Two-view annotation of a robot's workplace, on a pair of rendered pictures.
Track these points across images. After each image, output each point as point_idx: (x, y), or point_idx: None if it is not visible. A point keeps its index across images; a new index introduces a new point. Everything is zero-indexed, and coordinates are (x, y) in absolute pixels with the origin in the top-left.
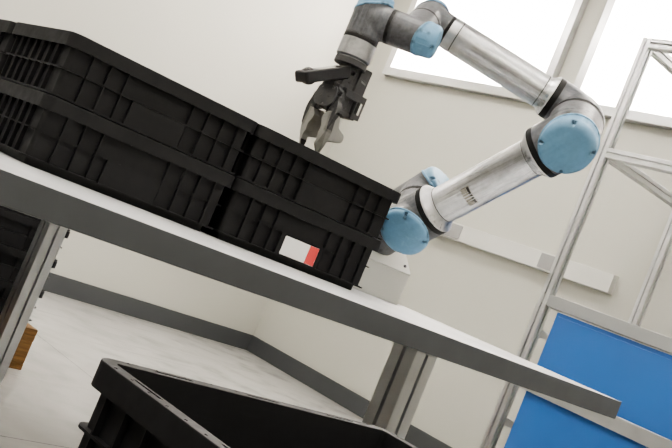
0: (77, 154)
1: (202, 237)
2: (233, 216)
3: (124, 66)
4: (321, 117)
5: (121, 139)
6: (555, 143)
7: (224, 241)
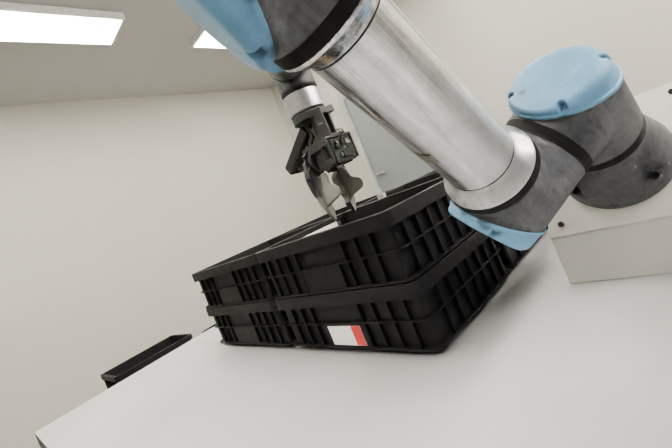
0: (229, 330)
1: (190, 398)
2: (294, 327)
3: (204, 276)
4: (344, 172)
5: (227, 314)
6: (209, 30)
7: (303, 349)
